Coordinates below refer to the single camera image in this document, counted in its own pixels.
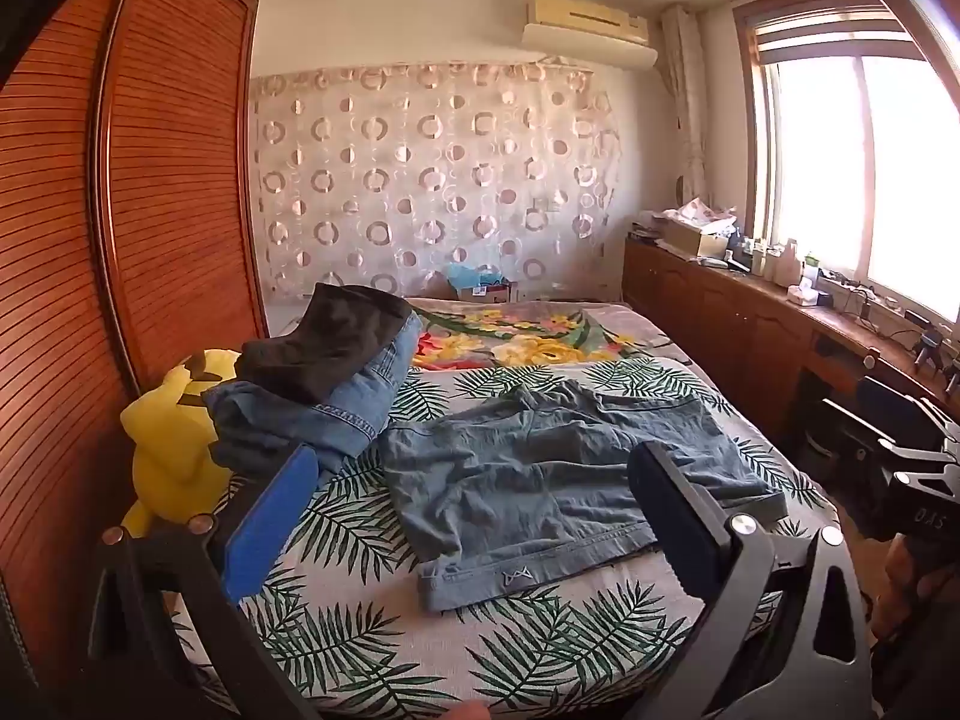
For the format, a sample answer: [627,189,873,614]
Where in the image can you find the grey-blue pants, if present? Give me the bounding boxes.
[379,377,788,614]

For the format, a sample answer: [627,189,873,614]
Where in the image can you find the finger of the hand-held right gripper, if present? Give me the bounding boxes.
[874,427,960,470]
[889,465,960,500]

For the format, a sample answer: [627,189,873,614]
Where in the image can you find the white air conditioner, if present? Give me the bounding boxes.
[521,0,659,70]

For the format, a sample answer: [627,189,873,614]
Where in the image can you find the cardboard box with papers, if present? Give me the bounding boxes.
[660,196,740,260]

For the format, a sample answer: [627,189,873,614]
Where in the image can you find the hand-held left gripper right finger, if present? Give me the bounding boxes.
[627,439,875,720]

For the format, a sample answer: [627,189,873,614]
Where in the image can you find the folded blue jeans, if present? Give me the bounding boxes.
[201,311,425,475]

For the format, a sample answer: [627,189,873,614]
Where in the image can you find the yellow plush toy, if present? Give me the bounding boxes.
[120,349,245,539]

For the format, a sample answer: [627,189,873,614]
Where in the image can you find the long wooden cabinet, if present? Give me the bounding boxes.
[622,236,960,451]

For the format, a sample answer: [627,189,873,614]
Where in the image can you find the white plastic bottle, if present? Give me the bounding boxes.
[776,238,805,287]

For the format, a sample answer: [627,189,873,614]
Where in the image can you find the circle pattern curtain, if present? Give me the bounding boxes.
[250,58,625,301]

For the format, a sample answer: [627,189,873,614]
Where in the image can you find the person's right hand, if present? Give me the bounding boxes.
[881,540,960,642]

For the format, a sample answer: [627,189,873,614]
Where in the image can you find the wooden framed window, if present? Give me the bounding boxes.
[731,0,960,327]

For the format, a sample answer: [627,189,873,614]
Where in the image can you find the white power strip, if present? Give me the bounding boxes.
[817,276,905,310]

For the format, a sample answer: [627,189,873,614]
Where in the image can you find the gathered window curtain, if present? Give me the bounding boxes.
[660,4,710,203]

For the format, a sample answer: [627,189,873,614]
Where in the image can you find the folded black pants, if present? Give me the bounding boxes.
[234,283,415,406]

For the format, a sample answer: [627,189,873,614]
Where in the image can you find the wooden louvred wardrobe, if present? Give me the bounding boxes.
[0,0,271,691]

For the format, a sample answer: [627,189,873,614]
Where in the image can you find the floral blanket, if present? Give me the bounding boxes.
[401,298,691,372]

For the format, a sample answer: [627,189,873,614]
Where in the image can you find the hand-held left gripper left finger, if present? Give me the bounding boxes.
[86,442,323,720]

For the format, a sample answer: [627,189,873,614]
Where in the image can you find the leaf print bedsheet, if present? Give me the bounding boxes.
[169,356,841,720]

